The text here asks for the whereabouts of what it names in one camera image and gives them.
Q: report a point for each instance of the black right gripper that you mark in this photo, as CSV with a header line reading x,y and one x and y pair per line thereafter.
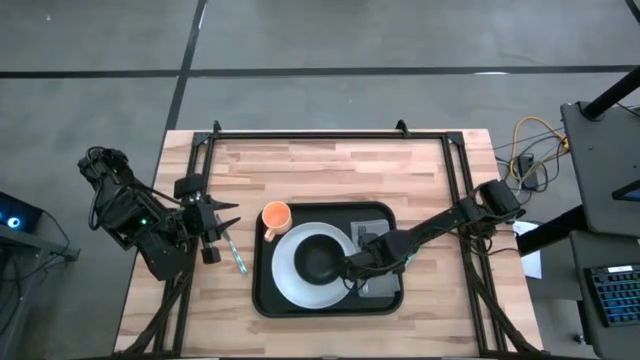
x,y
375,255

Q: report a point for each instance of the black power adapter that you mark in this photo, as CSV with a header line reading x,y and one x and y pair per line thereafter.
x,y
526,167

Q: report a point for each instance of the dark tablet screen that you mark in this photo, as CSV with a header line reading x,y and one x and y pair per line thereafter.
x,y
629,192

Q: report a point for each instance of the black desk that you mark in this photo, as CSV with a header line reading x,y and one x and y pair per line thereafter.
x,y
605,165

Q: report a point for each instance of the dark grey keyboard desk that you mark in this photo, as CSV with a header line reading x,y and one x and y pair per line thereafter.
x,y
590,340

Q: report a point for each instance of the black round pole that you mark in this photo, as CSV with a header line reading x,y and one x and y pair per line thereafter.
x,y
612,95

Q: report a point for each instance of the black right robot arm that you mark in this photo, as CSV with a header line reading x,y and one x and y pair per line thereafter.
x,y
450,217

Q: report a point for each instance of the peach ceramic mug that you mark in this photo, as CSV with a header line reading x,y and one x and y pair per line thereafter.
x,y
276,216

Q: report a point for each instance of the black plastic serving tray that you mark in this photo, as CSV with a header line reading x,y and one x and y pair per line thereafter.
x,y
325,312

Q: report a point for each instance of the white round plate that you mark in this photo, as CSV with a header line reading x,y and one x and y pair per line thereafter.
x,y
300,292

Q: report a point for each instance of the white paper sheet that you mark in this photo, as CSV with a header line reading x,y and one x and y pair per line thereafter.
x,y
532,265

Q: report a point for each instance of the black aluminium table frame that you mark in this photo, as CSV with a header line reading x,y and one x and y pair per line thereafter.
x,y
325,135

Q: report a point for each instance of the computer case with blue light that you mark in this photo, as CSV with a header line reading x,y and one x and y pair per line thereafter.
x,y
15,215

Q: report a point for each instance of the grey cloth napkin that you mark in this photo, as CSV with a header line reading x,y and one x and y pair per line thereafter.
x,y
382,287

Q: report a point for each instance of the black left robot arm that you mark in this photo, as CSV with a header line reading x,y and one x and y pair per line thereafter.
x,y
130,215

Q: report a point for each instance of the grey metal stand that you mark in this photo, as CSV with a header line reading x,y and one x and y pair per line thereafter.
x,y
35,242

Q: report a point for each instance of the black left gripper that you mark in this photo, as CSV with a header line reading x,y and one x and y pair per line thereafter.
x,y
202,220

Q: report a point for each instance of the backlit computer keyboard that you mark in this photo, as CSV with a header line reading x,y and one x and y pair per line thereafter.
x,y
617,295

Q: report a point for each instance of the black bowl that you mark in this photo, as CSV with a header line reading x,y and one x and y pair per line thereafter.
x,y
317,260

